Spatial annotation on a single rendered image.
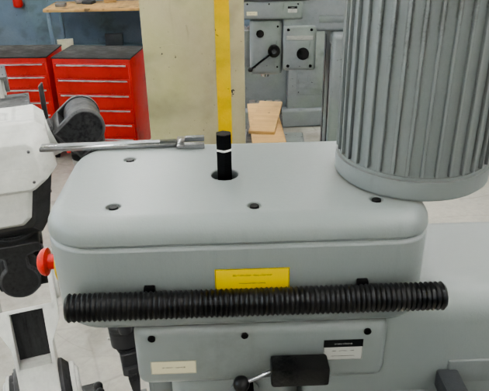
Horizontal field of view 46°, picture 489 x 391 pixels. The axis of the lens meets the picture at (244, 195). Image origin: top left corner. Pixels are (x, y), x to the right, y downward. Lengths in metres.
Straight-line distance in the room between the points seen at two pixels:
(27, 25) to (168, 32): 7.93
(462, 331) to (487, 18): 0.41
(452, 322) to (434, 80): 0.33
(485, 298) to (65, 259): 0.54
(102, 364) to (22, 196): 1.98
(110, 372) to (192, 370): 2.50
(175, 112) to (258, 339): 1.88
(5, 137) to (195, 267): 0.83
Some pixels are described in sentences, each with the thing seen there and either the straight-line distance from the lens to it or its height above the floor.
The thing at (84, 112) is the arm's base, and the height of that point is 1.77.
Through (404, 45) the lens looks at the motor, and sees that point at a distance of 0.68.
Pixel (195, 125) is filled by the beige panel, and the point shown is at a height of 1.34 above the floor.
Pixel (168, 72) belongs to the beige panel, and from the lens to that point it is 2.52.
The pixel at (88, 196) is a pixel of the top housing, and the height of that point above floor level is 1.89.
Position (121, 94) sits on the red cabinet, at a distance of 5.48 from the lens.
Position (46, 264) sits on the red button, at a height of 1.76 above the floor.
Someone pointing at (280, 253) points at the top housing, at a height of 1.84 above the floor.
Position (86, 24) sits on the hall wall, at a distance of 10.09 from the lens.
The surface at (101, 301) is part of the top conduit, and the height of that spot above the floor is 1.80.
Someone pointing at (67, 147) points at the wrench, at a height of 1.90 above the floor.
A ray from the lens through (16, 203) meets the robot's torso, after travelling 1.50.
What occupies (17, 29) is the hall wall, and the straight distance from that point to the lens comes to 10.40.
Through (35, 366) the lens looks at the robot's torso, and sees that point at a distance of 1.71.
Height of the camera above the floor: 2.21
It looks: 27 degrees down
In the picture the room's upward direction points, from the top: 1 degrees counter-clockwise
